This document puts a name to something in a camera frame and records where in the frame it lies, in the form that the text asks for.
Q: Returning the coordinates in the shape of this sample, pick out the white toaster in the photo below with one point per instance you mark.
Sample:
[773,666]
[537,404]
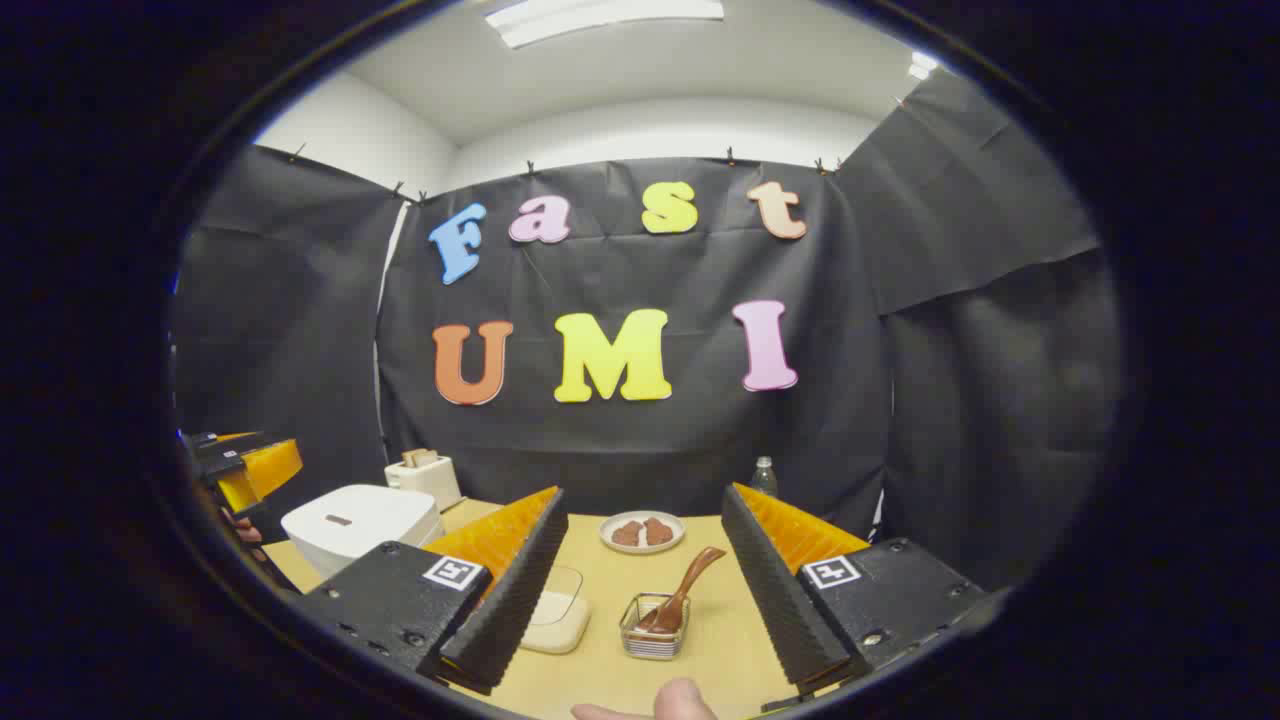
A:
[430,485]

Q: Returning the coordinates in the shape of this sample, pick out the black backdrop cloth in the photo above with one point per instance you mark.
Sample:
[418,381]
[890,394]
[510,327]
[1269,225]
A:
[640,440]

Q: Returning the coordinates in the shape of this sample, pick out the clear plastic water bottle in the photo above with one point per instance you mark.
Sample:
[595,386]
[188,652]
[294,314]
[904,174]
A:
[764,480]

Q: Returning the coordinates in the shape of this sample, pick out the brown wooden spoon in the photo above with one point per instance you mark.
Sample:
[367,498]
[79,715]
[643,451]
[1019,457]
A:
[690,580]

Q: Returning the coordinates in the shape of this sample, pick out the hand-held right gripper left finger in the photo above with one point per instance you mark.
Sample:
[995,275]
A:
[500,610]

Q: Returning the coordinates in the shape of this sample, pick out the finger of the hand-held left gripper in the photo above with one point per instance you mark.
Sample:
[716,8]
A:
[265,470]

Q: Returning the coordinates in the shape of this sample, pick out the brown meat piece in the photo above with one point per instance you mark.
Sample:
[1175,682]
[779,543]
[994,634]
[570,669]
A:
[627,533]
[658,531]

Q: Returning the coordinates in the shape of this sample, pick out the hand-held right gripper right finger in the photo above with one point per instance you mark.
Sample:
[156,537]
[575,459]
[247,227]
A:
[785,600]

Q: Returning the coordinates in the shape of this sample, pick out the white rice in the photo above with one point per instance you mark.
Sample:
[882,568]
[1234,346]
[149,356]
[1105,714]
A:
[555,615]

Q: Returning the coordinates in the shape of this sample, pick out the white round plate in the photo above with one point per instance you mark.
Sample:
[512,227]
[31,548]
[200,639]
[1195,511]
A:
[642,548]

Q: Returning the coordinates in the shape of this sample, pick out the clear plastic box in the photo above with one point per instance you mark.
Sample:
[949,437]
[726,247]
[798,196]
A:
[560,625]

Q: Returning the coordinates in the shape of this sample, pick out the white rice cooker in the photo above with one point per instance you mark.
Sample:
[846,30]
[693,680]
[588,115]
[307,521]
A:
[350,535]

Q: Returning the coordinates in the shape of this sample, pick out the toast slice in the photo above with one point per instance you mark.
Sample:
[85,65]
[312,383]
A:
[420,457]

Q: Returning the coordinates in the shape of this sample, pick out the long ceiling light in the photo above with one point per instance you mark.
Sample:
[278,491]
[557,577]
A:
[600,15]

